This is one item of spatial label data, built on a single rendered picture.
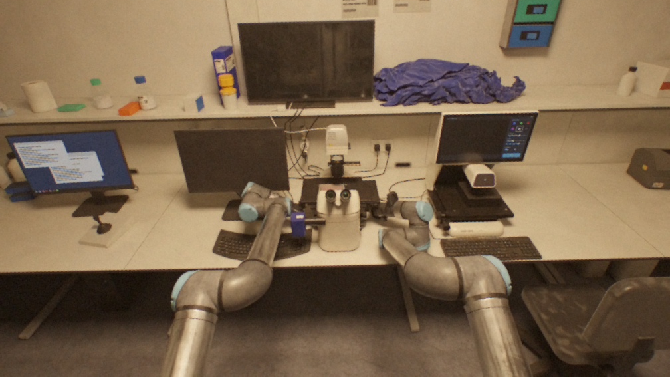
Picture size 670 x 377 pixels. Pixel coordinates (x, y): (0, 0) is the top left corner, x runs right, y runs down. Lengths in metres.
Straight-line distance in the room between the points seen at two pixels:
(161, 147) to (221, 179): 0.75
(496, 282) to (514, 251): 0.79
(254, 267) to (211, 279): 0.13
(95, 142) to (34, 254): 0.61
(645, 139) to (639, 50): 0.58
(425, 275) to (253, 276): 0.49
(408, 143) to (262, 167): 1.00
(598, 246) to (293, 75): 1.75
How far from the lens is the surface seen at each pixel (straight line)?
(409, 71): 1.99
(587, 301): 2.16
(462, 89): 1.99
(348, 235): 1.57
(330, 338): 2.26
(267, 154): 1.69
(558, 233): 2.04
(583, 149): 2.77
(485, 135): 1.75
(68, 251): 2.15
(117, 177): 2.16
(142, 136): 2.48
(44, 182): 2.37
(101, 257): 2.00
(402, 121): 2.16
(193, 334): 1.03
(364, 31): 1.88
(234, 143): 1.70
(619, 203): 2.48
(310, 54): 1.88
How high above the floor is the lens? 1.90
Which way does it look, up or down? 30 degrees down
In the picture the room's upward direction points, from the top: 2 degrees counter-clockwise
